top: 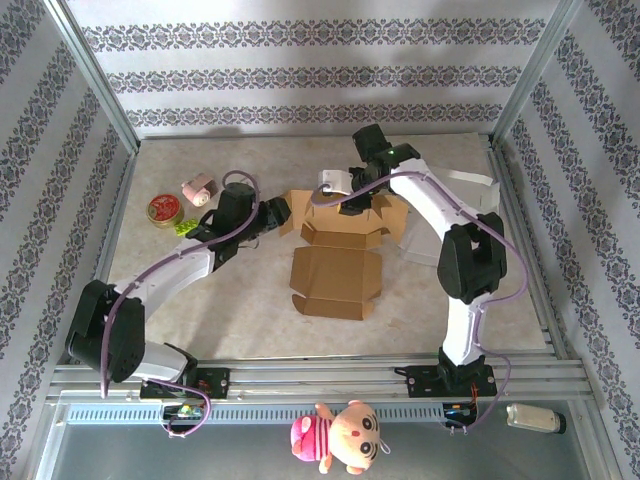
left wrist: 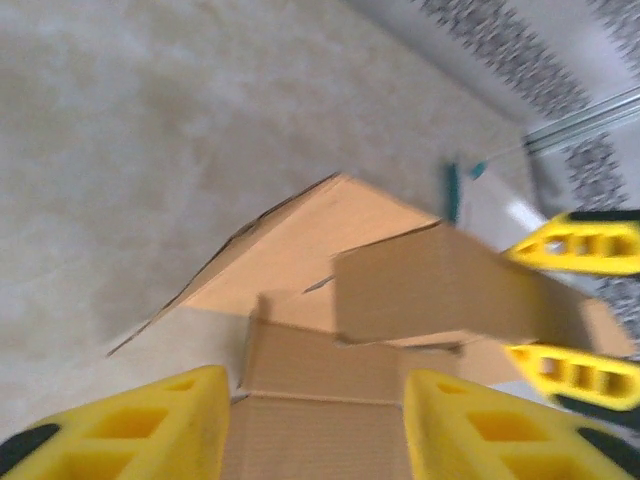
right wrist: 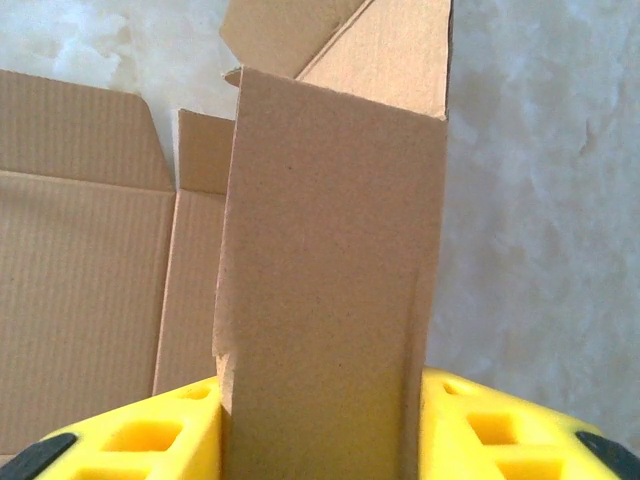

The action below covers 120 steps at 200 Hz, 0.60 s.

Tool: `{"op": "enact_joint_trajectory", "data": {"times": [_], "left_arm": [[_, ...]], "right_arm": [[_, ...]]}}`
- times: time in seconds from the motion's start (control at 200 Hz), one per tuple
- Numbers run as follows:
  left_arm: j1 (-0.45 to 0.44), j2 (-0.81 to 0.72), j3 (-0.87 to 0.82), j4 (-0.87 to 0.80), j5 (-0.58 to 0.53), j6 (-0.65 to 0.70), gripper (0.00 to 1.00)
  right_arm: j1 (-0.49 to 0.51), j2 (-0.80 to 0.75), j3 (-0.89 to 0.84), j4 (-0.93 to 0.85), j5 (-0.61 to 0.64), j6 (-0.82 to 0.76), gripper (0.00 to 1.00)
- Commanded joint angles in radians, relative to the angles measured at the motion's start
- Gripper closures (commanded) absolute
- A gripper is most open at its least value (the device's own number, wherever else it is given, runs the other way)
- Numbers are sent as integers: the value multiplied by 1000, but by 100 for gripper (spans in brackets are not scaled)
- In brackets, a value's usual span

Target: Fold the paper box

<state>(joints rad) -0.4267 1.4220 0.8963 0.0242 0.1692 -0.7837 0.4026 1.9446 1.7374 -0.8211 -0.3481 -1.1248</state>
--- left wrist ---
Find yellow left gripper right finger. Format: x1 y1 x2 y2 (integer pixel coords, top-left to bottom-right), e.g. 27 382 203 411
402 368 636 480

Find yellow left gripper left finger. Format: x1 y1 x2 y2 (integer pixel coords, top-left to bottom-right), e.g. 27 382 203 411
0 364 232 480

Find white and teal cardboard box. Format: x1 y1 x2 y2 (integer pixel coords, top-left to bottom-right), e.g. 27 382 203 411
439 158 554 251

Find brown cardboard box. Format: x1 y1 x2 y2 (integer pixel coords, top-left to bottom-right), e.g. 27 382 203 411
106 172 636 480

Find aluminium corner post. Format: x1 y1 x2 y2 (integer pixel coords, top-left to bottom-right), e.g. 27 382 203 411
523 85 640 154

